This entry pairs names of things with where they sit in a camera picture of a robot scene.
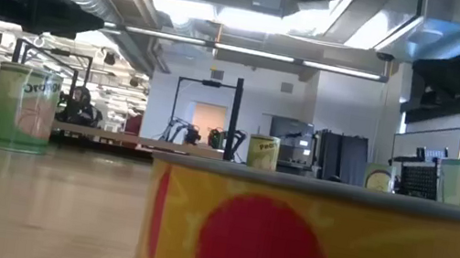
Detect person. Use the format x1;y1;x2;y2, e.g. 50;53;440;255
66;84;101;128

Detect black background station frame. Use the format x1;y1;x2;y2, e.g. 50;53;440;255
16;43;95;101

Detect wooden shelf board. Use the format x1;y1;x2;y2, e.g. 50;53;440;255
51;120;226;161

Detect white partition panel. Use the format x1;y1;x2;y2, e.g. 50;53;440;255
390;117;460;172

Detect dark grey machine cabinet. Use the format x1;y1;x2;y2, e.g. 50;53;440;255
275;117;318;167

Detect thin black background frame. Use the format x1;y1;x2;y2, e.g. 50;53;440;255
166;73;238;151

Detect green can round fruit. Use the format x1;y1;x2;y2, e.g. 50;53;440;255
361;161;399;194

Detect black metal bracket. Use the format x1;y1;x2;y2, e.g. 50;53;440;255
390;139;451;173

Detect tan door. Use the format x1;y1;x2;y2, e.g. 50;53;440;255
187;101;229;150

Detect black shelf side post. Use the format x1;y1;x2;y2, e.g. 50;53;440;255
222;76;246;163
11;38;26;66

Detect large rectangular metal duct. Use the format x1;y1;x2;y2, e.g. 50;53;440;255
280;0;460;73

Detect green can labelled Orange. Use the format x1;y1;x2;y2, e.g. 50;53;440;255
0;59;66;159

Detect black dome camera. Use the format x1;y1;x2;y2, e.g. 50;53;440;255
374;51;396;63

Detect black folding panel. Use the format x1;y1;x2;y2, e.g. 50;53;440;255
312;127;372;187

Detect long LED light bar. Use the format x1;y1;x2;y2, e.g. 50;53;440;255
100;20;391;84

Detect yellow can red circles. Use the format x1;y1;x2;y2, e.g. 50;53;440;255
134;149;460;258

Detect black perforated panel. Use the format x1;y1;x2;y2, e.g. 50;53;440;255
398;161;443;200

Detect yellow-green peach can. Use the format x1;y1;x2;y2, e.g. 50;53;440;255
244;133;283;172

